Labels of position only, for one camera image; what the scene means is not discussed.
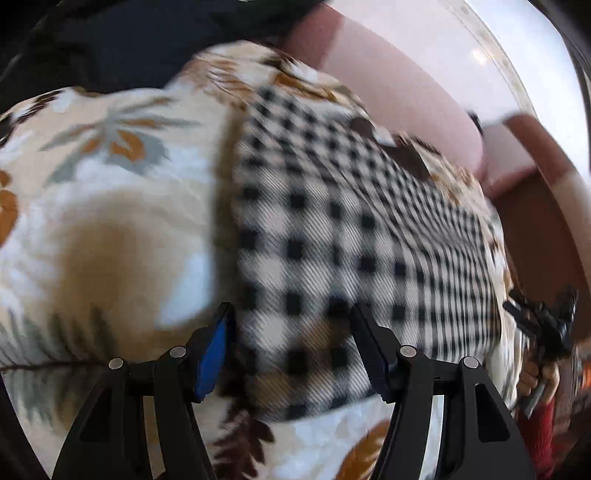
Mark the black white checked shirt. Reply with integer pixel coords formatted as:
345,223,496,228
233,86,503,422

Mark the red sleeve forearm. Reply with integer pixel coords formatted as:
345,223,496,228
517,400,555,479

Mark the right hand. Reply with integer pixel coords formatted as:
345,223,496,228
517,360,560,407

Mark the cream leaf pattern blanket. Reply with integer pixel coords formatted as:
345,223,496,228
1,42,512,479

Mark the pink sofa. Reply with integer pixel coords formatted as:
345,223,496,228
280,1,590,340

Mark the dark navy garment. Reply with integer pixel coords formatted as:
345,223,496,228
1,1,318,110

